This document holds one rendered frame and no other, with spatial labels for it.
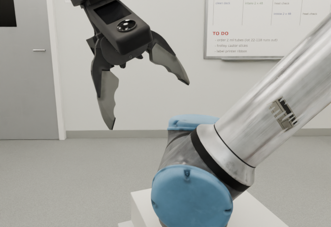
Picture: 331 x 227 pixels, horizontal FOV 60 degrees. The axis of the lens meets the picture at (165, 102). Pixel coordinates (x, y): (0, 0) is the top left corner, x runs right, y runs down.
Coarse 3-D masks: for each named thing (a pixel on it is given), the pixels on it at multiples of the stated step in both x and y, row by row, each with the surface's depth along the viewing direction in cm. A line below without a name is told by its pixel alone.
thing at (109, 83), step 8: (104, 72) 42; (104, 80) 42; (112, 80) 42; (104, 88) 42; (112, 88) 42; (104, 96) 42; (112, 96) 42; (104, 104) 42; (112, 104) 43; (104, 112) 43; (112, 112) 43; (104, 120) 43; (112, 120) 43; (112, 128) 44
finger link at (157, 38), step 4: (152, 32) 44; (156, 32) 44; (152, 36) 44; (156, 36) 44; (160, 36) 44; (156, 40) 44; (160, 40) 44; (164, 40) 44; (148, 44) 44; (152, 44) 44; (160, 44) 44; (164, 44) 45; (168, 44) 45; (148, 48) 45; (164, 48) 45; (168, 48) 45; (172, 52) 45
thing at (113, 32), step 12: (108, 0) 40; (120, 0) 40; (96, 12) 39; (108, 12) 38; (120, 12) 38; (132, 12) 37; (96, 24) 39; (108, 24) 36; (120, 24) 35; (132, 24) 34; (144, 24) 35; (108, 36) 36; (120, 36) 34; (132, 36) 34; (144, 36) 35; (120, 48) 34; (132, 48) 35
